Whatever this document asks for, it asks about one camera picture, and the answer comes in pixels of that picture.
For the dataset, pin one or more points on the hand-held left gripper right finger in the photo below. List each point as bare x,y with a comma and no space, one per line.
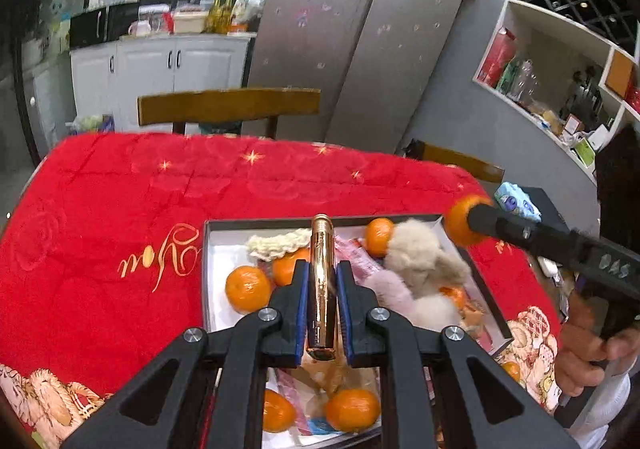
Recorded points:
345,324

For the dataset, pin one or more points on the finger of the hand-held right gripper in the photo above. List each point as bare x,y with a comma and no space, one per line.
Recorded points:
520,234

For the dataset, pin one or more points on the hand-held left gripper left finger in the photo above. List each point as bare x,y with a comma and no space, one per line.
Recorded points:
301,324

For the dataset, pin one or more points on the gold perfume bottle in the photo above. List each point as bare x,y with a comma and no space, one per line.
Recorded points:
321,289

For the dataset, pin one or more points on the black shallow box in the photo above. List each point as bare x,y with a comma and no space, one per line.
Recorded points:
220,249

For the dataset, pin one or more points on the white plastic container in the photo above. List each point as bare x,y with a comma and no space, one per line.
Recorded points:
189,22

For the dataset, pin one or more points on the person's right hand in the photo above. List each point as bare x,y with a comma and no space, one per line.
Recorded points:
575,354

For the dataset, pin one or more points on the blue tissue pack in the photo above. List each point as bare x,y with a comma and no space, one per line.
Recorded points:
517,201

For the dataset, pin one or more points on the black notebook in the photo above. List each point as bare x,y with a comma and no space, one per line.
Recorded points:
565,209

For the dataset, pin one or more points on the pink fluffy scrunchie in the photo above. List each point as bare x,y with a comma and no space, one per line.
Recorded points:
392,294

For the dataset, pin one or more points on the tan paper packet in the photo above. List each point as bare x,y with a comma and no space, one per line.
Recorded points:
330,379

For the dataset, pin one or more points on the pink snack packet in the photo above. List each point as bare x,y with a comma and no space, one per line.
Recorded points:
360,259

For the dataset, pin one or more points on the cream crochet scrunchie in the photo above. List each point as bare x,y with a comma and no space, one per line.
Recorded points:
275,246

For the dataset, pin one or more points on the wooden chair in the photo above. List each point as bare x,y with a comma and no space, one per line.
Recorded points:
460,164
225,106

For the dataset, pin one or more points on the beige fluffy pompom toy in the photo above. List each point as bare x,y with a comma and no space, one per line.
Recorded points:
425,259

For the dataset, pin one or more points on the clear plastic bottle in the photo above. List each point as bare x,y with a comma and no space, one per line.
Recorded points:
522,79

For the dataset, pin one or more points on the red gift box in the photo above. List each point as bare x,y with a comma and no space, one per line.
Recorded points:
497,59

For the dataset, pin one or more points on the red printed blanket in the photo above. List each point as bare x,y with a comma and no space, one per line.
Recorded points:
125,209

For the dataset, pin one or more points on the wooden chair back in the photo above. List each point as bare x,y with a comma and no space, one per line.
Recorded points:
225,106

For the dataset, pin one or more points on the silver refrigerator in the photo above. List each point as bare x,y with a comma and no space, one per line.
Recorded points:
360,39

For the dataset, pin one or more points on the white kitchen cabinet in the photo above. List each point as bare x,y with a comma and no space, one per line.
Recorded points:
160,79

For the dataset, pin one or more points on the bag of green vegetables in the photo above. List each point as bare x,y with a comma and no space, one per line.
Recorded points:
92,124

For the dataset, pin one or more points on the yellow beer bottles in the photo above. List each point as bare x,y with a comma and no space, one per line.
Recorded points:
220,15

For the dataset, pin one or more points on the clear plastic bag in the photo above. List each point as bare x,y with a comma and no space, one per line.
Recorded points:
247,4

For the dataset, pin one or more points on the white cup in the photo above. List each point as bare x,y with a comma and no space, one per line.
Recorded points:
137,28

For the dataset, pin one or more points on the black microwave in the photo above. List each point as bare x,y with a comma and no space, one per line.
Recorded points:
100,26

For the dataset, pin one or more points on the glass sliding door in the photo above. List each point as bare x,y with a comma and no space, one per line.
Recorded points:
50,4

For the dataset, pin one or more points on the white wall shelf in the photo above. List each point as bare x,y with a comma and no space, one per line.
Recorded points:
555,29

